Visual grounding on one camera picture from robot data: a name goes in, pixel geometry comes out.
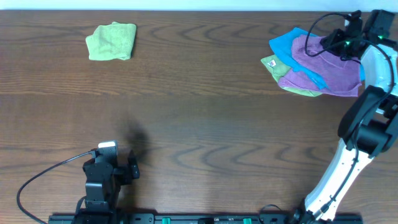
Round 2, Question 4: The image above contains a left black cable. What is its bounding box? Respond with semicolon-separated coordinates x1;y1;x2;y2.
16;150;94;224

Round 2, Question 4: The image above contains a purple microfiber cloth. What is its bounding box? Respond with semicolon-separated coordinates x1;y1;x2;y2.
291;35;361;97

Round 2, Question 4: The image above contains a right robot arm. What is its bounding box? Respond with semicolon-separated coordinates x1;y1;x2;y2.
285;9;397;223

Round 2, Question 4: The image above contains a blue microfiber cloth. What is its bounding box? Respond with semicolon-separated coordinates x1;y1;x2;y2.
269;28;364;89

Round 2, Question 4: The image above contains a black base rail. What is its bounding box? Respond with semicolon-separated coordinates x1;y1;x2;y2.
48;212;364;224

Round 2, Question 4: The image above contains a folded light green cloth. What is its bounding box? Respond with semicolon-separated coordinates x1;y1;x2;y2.
85;22;137;61

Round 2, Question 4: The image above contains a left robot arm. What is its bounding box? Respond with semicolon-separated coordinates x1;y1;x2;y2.
72;146;140;224

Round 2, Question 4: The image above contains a green cloth with label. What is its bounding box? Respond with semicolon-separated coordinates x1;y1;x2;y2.
261;55;322;97

